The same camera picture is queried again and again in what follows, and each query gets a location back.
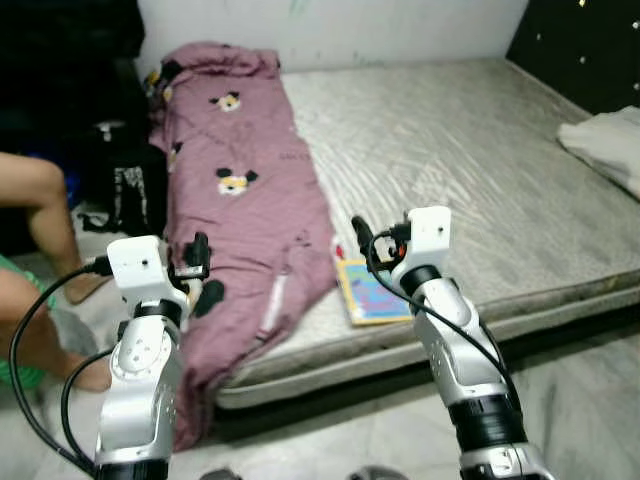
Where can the black tufted headboard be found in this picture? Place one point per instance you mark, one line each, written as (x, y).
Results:
(580, 50)

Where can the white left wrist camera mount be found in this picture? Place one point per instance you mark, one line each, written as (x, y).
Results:
(140, 265)

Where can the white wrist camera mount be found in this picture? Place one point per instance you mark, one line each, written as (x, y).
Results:
(140, 265)
(425, 240)

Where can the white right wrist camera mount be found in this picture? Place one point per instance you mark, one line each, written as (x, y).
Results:
(425, 240)

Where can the black bag white print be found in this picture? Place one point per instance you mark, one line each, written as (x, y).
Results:
(132, 195)

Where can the purple cartoon print blanket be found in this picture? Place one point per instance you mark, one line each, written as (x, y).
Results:
(240, 230)

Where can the white lettered pillow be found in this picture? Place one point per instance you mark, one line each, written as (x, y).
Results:
(610, 145)

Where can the grey quilted mattress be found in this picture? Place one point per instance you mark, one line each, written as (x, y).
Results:
(450, 170)

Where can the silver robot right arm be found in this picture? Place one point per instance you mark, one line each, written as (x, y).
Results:
(460, 350)

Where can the colourful picture book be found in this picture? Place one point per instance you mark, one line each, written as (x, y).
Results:
(365, 300)

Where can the person in grey shorts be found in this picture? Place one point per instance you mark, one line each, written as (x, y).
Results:
(40, 200)

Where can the grey robot right leg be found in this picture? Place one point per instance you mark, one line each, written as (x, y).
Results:
(375, 473)

